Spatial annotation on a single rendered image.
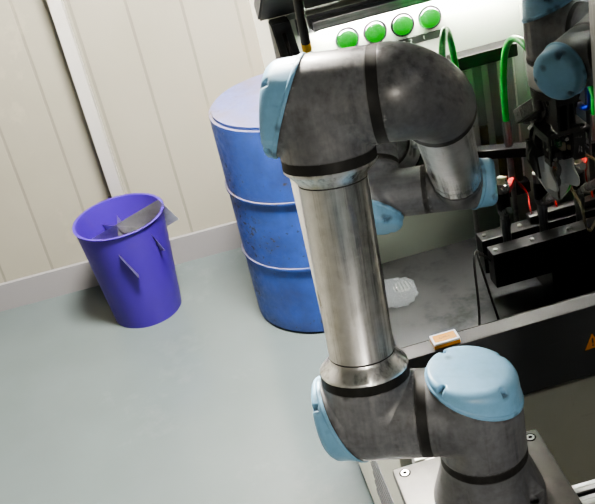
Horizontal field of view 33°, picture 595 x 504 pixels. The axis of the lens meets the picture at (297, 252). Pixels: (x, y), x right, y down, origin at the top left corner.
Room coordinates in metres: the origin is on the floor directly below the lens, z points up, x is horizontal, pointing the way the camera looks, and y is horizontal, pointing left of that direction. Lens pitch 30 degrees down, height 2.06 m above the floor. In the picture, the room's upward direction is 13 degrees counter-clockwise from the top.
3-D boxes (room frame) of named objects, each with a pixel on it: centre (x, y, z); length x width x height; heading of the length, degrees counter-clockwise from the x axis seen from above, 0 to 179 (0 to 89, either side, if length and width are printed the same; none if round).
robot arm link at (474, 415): (1.01, -0.17, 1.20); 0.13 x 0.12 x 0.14; 76
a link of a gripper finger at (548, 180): (1.46, -0.44, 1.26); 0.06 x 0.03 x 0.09; 5
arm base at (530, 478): (1.01, -0.18, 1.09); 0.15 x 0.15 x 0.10
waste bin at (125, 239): (3.46, 0.61, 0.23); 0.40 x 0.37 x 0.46; 94
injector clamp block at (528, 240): (1.77, -0.55, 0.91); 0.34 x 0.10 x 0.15; 95
